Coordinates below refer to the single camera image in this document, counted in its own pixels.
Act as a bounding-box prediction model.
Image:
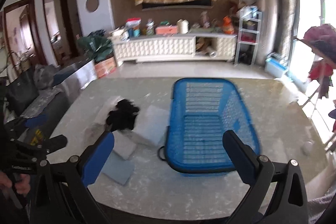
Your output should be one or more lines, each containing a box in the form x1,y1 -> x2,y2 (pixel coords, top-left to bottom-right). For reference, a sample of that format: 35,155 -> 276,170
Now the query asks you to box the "light blue sponge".
101,151 -> 134,185

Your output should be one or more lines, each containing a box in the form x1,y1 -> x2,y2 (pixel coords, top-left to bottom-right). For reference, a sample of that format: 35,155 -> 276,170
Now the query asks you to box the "white sponge block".
113,131 -> 137,160

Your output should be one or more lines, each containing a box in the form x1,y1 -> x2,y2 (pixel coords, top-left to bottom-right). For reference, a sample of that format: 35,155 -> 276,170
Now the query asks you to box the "large white foam pad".
129,105 -> 169,147

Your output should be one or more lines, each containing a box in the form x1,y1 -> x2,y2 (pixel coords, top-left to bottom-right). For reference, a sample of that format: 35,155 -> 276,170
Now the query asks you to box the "person's left hand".
0,172 -> 31,196

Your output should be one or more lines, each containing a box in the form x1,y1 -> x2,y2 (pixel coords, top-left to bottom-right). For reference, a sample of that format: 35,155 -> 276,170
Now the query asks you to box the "black handbag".
6,68 -> 39,116

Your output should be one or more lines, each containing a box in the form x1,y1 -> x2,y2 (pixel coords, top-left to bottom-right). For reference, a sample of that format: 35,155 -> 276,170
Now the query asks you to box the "black plush toy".
105,99 -> 140,132

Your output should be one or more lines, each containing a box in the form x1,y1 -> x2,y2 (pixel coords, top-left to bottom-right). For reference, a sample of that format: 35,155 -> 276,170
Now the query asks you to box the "small white round object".
301,141 -> 314,156

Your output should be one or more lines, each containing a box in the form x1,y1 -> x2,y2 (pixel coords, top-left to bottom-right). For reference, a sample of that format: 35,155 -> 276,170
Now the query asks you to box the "blue plastic laundry basket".
163,78 -> 261,175

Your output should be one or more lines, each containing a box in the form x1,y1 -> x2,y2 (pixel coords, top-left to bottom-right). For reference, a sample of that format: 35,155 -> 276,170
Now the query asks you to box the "orange cardboard box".
94,57 -> 117,79

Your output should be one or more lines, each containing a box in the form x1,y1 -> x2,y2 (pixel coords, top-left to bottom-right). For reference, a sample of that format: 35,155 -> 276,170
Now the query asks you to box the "white blue storage box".
265,53 -> 288,79

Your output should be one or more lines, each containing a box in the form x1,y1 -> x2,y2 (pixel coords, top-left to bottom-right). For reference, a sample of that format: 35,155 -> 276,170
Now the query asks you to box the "green plastic bag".
77,36 -> 113,64

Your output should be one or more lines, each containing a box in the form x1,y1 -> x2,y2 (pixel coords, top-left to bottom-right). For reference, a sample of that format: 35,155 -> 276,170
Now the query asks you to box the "paper towel roll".
206,46 -> 217,58

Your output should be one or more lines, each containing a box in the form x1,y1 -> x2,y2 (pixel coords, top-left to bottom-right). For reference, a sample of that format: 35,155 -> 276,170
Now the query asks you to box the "orange jug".
222,16 -> 235,35

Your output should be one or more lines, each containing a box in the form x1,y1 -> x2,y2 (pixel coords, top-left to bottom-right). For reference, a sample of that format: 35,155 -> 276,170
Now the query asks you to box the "white TV cabinet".
113,32 -> 237,66

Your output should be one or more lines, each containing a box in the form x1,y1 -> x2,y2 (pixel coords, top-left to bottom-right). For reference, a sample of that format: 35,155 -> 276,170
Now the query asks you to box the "clothes drying rack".
300,24 -> 335,144

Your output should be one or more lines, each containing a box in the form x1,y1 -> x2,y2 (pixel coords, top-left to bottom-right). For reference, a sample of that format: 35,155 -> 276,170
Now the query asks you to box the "white metal shelf rack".
234,6 -> 262,65

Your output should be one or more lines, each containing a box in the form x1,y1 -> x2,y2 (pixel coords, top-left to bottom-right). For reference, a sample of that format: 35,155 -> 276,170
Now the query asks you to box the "white plastic canister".
177,19 -> 189,34

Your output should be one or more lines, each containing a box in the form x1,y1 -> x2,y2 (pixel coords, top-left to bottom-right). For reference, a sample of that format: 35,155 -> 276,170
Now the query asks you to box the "pink drawer box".
155,26 -> 178,36

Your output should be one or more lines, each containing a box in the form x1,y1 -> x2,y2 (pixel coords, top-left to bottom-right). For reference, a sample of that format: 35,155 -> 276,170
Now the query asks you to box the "black rubber ring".
156,145 -> 168,162

